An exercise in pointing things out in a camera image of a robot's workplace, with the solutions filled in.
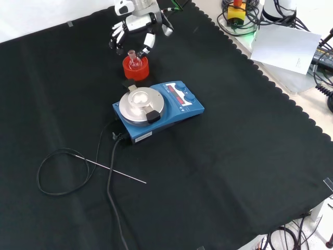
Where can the blue-base heater with steel plate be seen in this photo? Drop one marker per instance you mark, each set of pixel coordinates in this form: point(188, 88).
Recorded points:
point(187, 109)

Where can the pale board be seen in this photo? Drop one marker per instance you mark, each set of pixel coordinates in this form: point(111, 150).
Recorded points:
point(283, 49)

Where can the black cloth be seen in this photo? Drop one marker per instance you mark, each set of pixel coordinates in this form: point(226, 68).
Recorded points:
point(208, 169)

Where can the yellow stop button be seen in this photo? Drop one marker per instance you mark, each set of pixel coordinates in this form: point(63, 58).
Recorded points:
point(236, 13)

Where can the black device with yellow print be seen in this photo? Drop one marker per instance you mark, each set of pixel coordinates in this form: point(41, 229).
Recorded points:
point(323, 56)

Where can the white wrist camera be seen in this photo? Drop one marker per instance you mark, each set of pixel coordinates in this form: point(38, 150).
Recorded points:
point(124, 7)

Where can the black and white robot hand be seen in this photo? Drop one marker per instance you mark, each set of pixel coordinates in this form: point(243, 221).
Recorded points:
point(140, 23)

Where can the clear round-bottom flask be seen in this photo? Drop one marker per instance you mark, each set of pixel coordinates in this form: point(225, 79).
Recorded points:
point(132, 54)

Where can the clear tape piece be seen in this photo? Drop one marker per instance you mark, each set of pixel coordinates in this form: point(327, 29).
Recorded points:
point(200, 248)
point(70, 24)
point(328, 182)

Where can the thin steel probe rod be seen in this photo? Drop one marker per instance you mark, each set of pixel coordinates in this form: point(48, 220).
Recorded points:
point(117, 172)

